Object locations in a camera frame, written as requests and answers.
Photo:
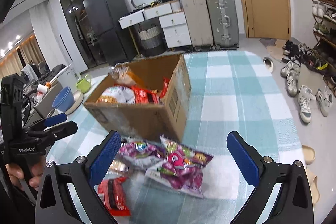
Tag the clear orange snack packet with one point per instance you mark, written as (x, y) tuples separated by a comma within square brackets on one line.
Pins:
[(123, 74)]

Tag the cardboard box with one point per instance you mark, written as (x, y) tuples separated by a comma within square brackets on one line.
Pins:
[(141, 119)]

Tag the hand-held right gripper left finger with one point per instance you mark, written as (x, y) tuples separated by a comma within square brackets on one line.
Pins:
[(105, 158)]

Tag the shoe rack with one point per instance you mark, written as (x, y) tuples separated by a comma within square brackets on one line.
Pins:
[(324, 19)]

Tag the purple pink snack packet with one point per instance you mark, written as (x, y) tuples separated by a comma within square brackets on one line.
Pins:
[(181, 169)]

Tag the white paper roll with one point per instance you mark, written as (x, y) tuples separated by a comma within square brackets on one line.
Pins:
[(42, 88)]

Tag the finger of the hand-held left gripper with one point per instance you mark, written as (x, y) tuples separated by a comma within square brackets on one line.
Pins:
[(65, 128), (56, 118)]

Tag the white tall cabinet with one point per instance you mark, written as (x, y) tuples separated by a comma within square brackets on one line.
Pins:
[(60, 37)]

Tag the white chest freezer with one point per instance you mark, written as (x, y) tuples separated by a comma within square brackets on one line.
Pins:
[(65, 73)]

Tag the beige suitcase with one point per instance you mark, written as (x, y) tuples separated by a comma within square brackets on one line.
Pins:
[(197, 22)]

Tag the silver suitcase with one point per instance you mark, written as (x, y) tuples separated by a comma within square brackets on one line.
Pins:
[(223, 19)]

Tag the checked teal tablecloth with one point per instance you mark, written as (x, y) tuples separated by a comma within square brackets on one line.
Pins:
[(236, 98)]

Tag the group of scattered shoes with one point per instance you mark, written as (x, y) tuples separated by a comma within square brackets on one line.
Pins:
[(305, 100)]

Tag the woven basket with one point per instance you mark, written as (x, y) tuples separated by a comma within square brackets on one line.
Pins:
[(152, 40)]

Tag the white curtain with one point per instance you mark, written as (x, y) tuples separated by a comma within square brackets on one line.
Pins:
[(43, 37)]

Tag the dark grey fridge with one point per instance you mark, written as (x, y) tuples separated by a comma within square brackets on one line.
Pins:
[(110, 22)]

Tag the white round basin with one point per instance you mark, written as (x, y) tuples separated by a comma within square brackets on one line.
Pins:
[(76, 100)]

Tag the blue basin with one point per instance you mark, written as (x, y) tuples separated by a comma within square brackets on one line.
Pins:
[(62, 100)]

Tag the white orange snack packet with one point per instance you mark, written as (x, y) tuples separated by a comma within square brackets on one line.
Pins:
[(116, 94)]

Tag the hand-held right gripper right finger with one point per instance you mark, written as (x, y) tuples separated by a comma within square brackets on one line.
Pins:
[(242, 158)]

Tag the person's left hand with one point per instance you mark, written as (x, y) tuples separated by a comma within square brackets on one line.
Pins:
[(15, 172)]

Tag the green watering can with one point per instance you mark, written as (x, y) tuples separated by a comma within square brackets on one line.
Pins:
[(83, 85)]

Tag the large red snack packet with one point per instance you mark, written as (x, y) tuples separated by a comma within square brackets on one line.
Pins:
[(143, 95)]

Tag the red black snack packet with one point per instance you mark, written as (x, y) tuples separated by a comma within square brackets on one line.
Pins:
[(115, 195)]

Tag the clothes rack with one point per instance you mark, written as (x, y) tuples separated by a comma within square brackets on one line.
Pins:
[(30, 70)]

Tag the white drawer desk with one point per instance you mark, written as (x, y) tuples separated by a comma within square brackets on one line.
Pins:
[(176, 27)]

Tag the grey doormat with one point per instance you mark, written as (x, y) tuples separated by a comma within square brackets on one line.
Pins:
[(273, 47)]

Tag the beige slipper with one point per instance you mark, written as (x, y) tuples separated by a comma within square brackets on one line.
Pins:
[(308, 154), (313, 187)]

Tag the person's left forearm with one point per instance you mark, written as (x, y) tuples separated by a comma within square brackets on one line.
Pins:
[(10, 205)]

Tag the dark glass cabinet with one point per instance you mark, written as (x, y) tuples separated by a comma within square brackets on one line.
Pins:
[(76, 22)]

